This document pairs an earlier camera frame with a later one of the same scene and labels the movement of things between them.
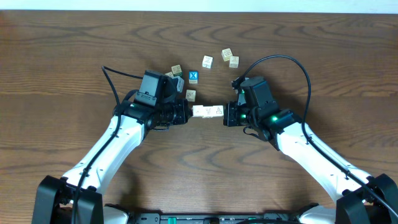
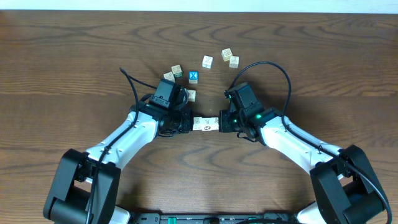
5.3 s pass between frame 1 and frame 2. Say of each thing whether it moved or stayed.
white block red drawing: stayed
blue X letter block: stayed
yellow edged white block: moved
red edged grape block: moved
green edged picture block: stayed
